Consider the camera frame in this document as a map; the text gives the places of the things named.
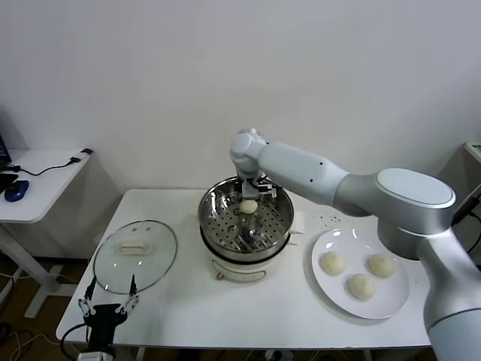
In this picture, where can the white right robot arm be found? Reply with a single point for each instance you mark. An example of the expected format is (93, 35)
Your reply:
(376, 195)

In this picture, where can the white black usb adapter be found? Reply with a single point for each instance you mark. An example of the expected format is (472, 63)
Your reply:
(84, 154)

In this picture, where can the white electric cooking pot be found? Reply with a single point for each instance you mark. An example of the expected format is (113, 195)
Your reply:
(240, 269)

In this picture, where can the white side desk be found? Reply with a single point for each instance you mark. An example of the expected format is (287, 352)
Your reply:
(45, 195)

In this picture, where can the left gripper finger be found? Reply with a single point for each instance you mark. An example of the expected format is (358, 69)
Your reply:
(129, 302)
(85, 305)

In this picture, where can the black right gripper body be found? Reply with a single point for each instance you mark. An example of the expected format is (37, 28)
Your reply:
(250, 190)

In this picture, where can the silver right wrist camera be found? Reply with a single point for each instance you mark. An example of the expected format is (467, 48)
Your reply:
(268, 191)

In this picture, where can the white round plate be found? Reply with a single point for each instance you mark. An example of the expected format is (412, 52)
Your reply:
(338, 297)

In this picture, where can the white desk with clutter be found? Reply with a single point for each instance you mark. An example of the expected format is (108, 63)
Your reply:
(474, 150)

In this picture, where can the dark laptop screen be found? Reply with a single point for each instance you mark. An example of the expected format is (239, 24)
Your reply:
(3, 152)

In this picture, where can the black power brick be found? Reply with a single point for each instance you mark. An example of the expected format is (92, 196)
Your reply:
(466, 210)

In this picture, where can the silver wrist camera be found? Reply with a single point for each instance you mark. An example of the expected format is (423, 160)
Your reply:
(90, 356)
(268, 191)

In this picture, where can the perforated steel steamer basket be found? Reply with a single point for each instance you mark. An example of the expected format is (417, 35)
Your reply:
(225, 225)

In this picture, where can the white floor power strip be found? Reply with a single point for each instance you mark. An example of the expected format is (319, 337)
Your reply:
(278, 355)

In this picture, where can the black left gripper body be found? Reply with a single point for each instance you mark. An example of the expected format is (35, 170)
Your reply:
(105, 316)

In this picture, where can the blue computer mouse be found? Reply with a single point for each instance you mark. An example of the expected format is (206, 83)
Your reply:
(16, 190)

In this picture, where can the flat black desk device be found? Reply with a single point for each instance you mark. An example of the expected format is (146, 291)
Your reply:
(6, 182)

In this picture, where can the white steamed baozi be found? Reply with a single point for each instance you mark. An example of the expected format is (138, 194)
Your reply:
(248, 206)
(381, 265)
(360, 287)
(332, 263)

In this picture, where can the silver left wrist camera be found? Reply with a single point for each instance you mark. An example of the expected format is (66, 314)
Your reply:
(90, 356)

